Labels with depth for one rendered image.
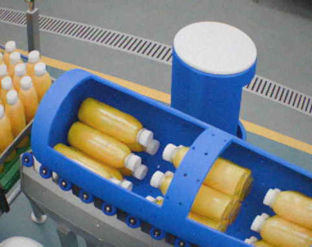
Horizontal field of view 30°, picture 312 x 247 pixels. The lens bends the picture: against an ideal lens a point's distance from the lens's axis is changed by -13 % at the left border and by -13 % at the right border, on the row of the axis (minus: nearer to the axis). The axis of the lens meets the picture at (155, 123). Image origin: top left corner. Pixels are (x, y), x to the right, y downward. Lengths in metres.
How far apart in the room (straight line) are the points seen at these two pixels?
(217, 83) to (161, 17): 1.99
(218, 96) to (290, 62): 1.75
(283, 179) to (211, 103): 0.52
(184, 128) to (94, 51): 2.04
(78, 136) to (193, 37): 0.59
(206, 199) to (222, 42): 0.73
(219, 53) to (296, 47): 1.88
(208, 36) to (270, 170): 0.63
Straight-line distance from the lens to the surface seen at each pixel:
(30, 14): 2.14
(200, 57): 1.97
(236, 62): 1.98
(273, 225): 1.43
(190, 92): 2.01
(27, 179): 1.84
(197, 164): 1.42
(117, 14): 3.94
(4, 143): 1.82
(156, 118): 1.69
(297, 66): 3.69
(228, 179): 1.45
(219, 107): 2.02
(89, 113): 1.66
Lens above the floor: 2.30
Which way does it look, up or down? 46 degrees down
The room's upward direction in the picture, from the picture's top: 1 degrees clockwise
